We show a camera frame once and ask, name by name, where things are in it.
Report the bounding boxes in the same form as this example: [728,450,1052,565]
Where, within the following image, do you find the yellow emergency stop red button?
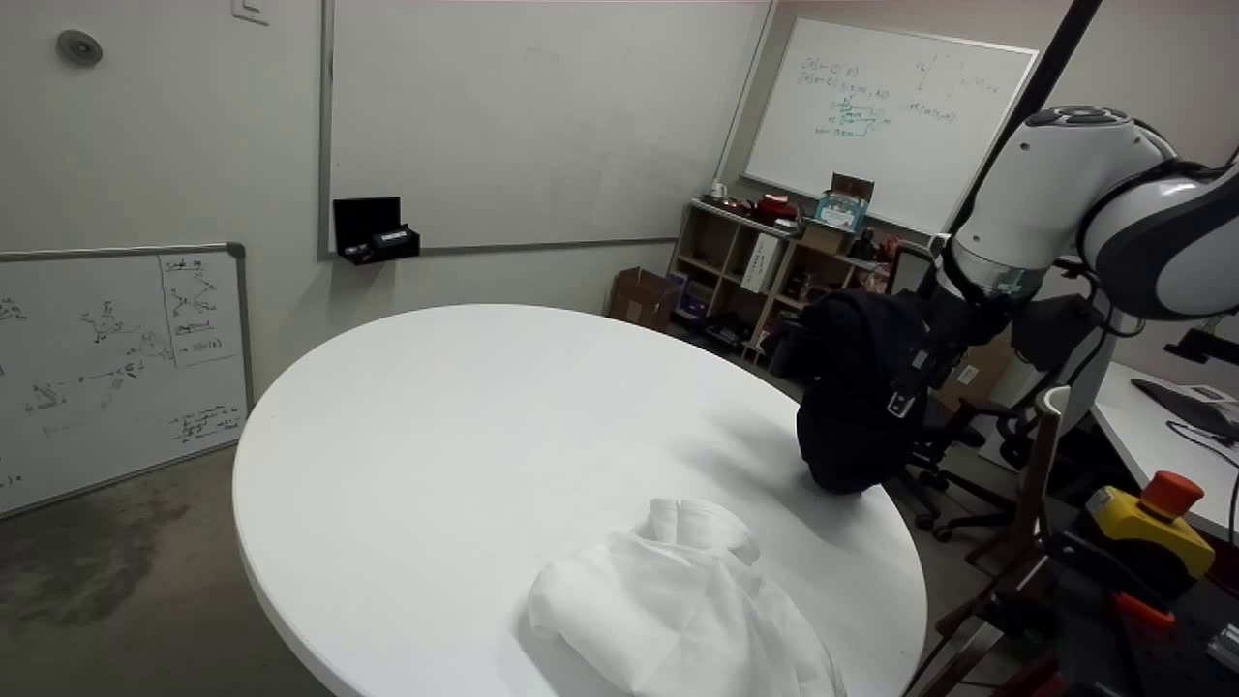
[1081,470,1221,584]

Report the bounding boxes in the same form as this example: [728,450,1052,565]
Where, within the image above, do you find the small whiteboard with scribbles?
[0,241,257,524]

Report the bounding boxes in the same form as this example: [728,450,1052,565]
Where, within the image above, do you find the brown cardboard box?
[606,263,685,334]

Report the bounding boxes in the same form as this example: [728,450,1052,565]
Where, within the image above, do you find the black office chair base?
[899,370,1038,550]

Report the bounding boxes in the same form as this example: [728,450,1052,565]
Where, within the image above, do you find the black keyboard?
[1128,370,1239,450]

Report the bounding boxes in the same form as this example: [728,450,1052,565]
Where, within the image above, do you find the black cloth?
[789,289,937,499]

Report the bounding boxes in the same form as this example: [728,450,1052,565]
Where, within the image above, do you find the white cloth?
[513,491,854,697]

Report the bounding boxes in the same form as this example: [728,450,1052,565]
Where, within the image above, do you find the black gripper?
[919,267,1027,386]

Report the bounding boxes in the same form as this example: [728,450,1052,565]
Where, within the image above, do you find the round grey wall sensor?
[50,28,110,72]

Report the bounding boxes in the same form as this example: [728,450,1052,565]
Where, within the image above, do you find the blue and white box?
[808,171,878,241]

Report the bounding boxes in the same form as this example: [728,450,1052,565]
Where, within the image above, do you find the whiteboard with green writing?
[739,13,1046,244]

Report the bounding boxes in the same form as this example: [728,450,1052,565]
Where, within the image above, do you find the wooden shelf unit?
[668,189,909,368]

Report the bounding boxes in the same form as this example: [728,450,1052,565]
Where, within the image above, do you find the black clamp orange handle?
[1113,584,1185,637]

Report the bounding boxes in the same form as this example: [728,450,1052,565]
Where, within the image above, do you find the black marker holder box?
[331,189,426,269]

